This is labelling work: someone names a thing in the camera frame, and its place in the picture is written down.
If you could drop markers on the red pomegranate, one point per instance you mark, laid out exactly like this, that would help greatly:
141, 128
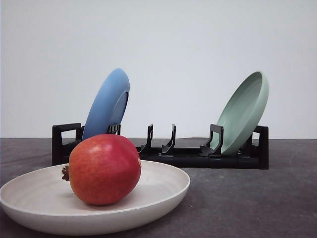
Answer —
104, 169

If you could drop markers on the white plate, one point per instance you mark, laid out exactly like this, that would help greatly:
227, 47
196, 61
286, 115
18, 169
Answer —
41, 201

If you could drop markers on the blue plate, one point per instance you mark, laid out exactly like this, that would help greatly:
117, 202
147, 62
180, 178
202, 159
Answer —
109, 104

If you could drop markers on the green plate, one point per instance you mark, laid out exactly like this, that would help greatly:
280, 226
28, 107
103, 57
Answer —
242, 113

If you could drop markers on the black plate rack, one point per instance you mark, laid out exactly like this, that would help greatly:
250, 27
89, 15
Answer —
64, 136

